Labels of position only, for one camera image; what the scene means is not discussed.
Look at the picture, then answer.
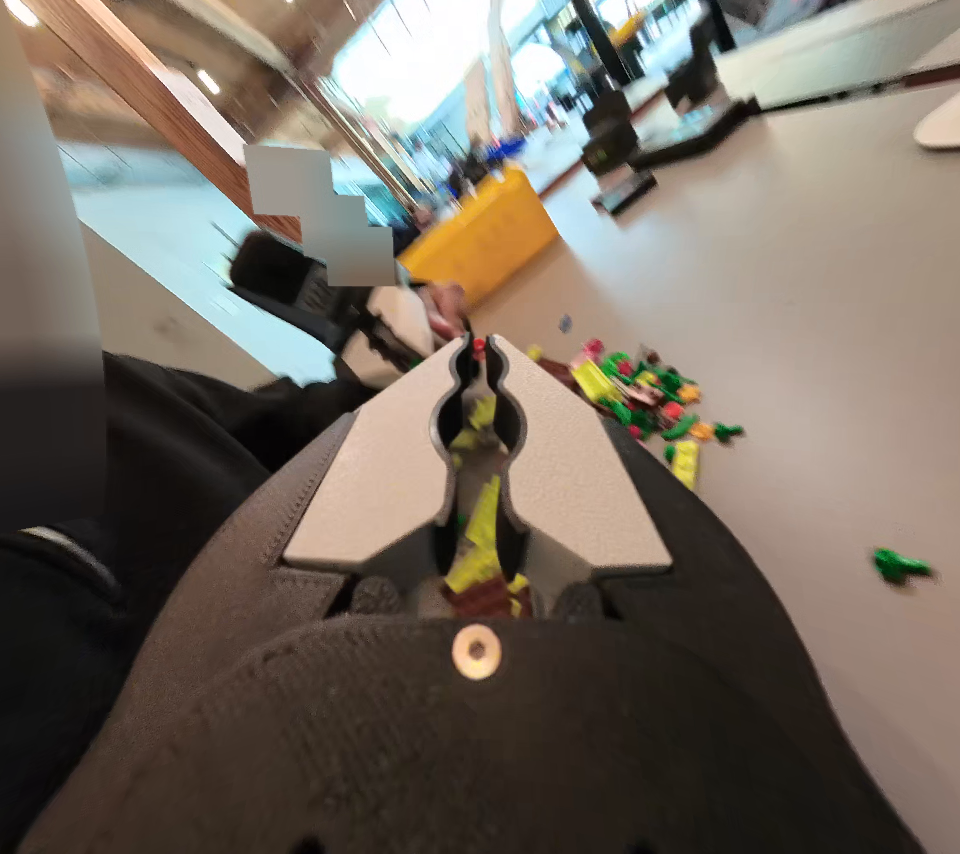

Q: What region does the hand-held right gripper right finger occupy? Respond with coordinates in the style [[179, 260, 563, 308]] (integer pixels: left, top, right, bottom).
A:
[[486, 335, 675, 586]]

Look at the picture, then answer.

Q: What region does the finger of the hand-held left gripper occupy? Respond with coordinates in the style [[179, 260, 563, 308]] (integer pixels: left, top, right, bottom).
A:
[[371, 286, 439, 361], [339, 338, 414, 387]]

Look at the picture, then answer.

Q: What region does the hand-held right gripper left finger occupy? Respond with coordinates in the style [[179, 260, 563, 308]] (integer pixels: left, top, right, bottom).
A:
[[283, 336, 471, 570]]

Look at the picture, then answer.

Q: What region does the pile of small toy bricks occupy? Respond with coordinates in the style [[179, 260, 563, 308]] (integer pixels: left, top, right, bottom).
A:
[[448, 336, 745, 618]]

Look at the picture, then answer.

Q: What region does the person's left forearm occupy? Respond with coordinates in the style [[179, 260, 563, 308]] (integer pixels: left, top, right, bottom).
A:
[[251, 374, 380, 427]]

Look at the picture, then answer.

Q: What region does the person's left hand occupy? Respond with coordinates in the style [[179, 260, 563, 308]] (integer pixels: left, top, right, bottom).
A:
[[420, 278, 471, 340]]

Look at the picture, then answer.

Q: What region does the narrow lime toy plate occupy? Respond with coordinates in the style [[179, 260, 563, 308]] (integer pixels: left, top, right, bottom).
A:
[[669, 439, 703, 492]]

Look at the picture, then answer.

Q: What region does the yellow plastic bin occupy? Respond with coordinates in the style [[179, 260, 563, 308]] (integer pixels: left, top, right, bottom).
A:
[[397, 167, 563, 309]]

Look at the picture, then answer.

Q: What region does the wooden pillar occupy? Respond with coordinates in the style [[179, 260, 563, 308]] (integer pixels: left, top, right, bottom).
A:
[[0, 0, 301, 241]]

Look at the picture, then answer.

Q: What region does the black charger with green lights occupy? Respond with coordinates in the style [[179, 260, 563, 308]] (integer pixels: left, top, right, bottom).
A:
[[582, 92, 640, 177]]

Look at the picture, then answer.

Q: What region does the wooden display board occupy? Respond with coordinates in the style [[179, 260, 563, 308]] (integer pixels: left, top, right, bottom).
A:
[[465, 0, 520, 142]]

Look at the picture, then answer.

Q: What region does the small green stud piece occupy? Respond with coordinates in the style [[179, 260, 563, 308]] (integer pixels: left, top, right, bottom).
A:
[[872, 546, 936, 586]]

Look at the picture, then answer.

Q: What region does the black flat power box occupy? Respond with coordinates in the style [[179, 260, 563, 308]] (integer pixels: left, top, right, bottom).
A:
[[630, 100, 760, 170]]

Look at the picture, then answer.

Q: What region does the black charger case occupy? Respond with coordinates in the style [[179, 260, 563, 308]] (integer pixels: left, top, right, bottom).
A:
[[663, 21, 723, 114]]

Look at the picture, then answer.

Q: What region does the white desk lamp stand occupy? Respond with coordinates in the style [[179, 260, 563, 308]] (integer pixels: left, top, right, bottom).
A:
[[912, 85, 960, 151]]

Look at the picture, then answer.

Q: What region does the black camera battery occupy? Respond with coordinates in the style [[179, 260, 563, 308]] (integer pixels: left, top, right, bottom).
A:
[[591, 167, 658, 215]]

